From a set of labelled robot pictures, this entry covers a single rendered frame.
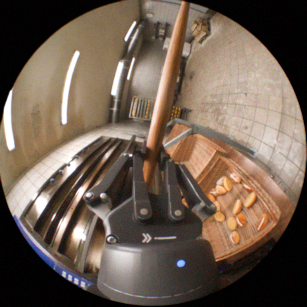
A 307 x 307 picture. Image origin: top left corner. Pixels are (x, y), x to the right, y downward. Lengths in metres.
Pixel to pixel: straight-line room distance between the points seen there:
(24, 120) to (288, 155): 2.63
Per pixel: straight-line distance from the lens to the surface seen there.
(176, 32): 0.27
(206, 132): 0.64
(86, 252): 0.50
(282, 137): 1.27
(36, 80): 1.52
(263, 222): 0.62
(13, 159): 1.45
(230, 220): 0.71
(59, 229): 0.77
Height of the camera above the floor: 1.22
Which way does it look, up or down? 6 degrees down
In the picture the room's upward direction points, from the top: 80 degrees counter-clockwise
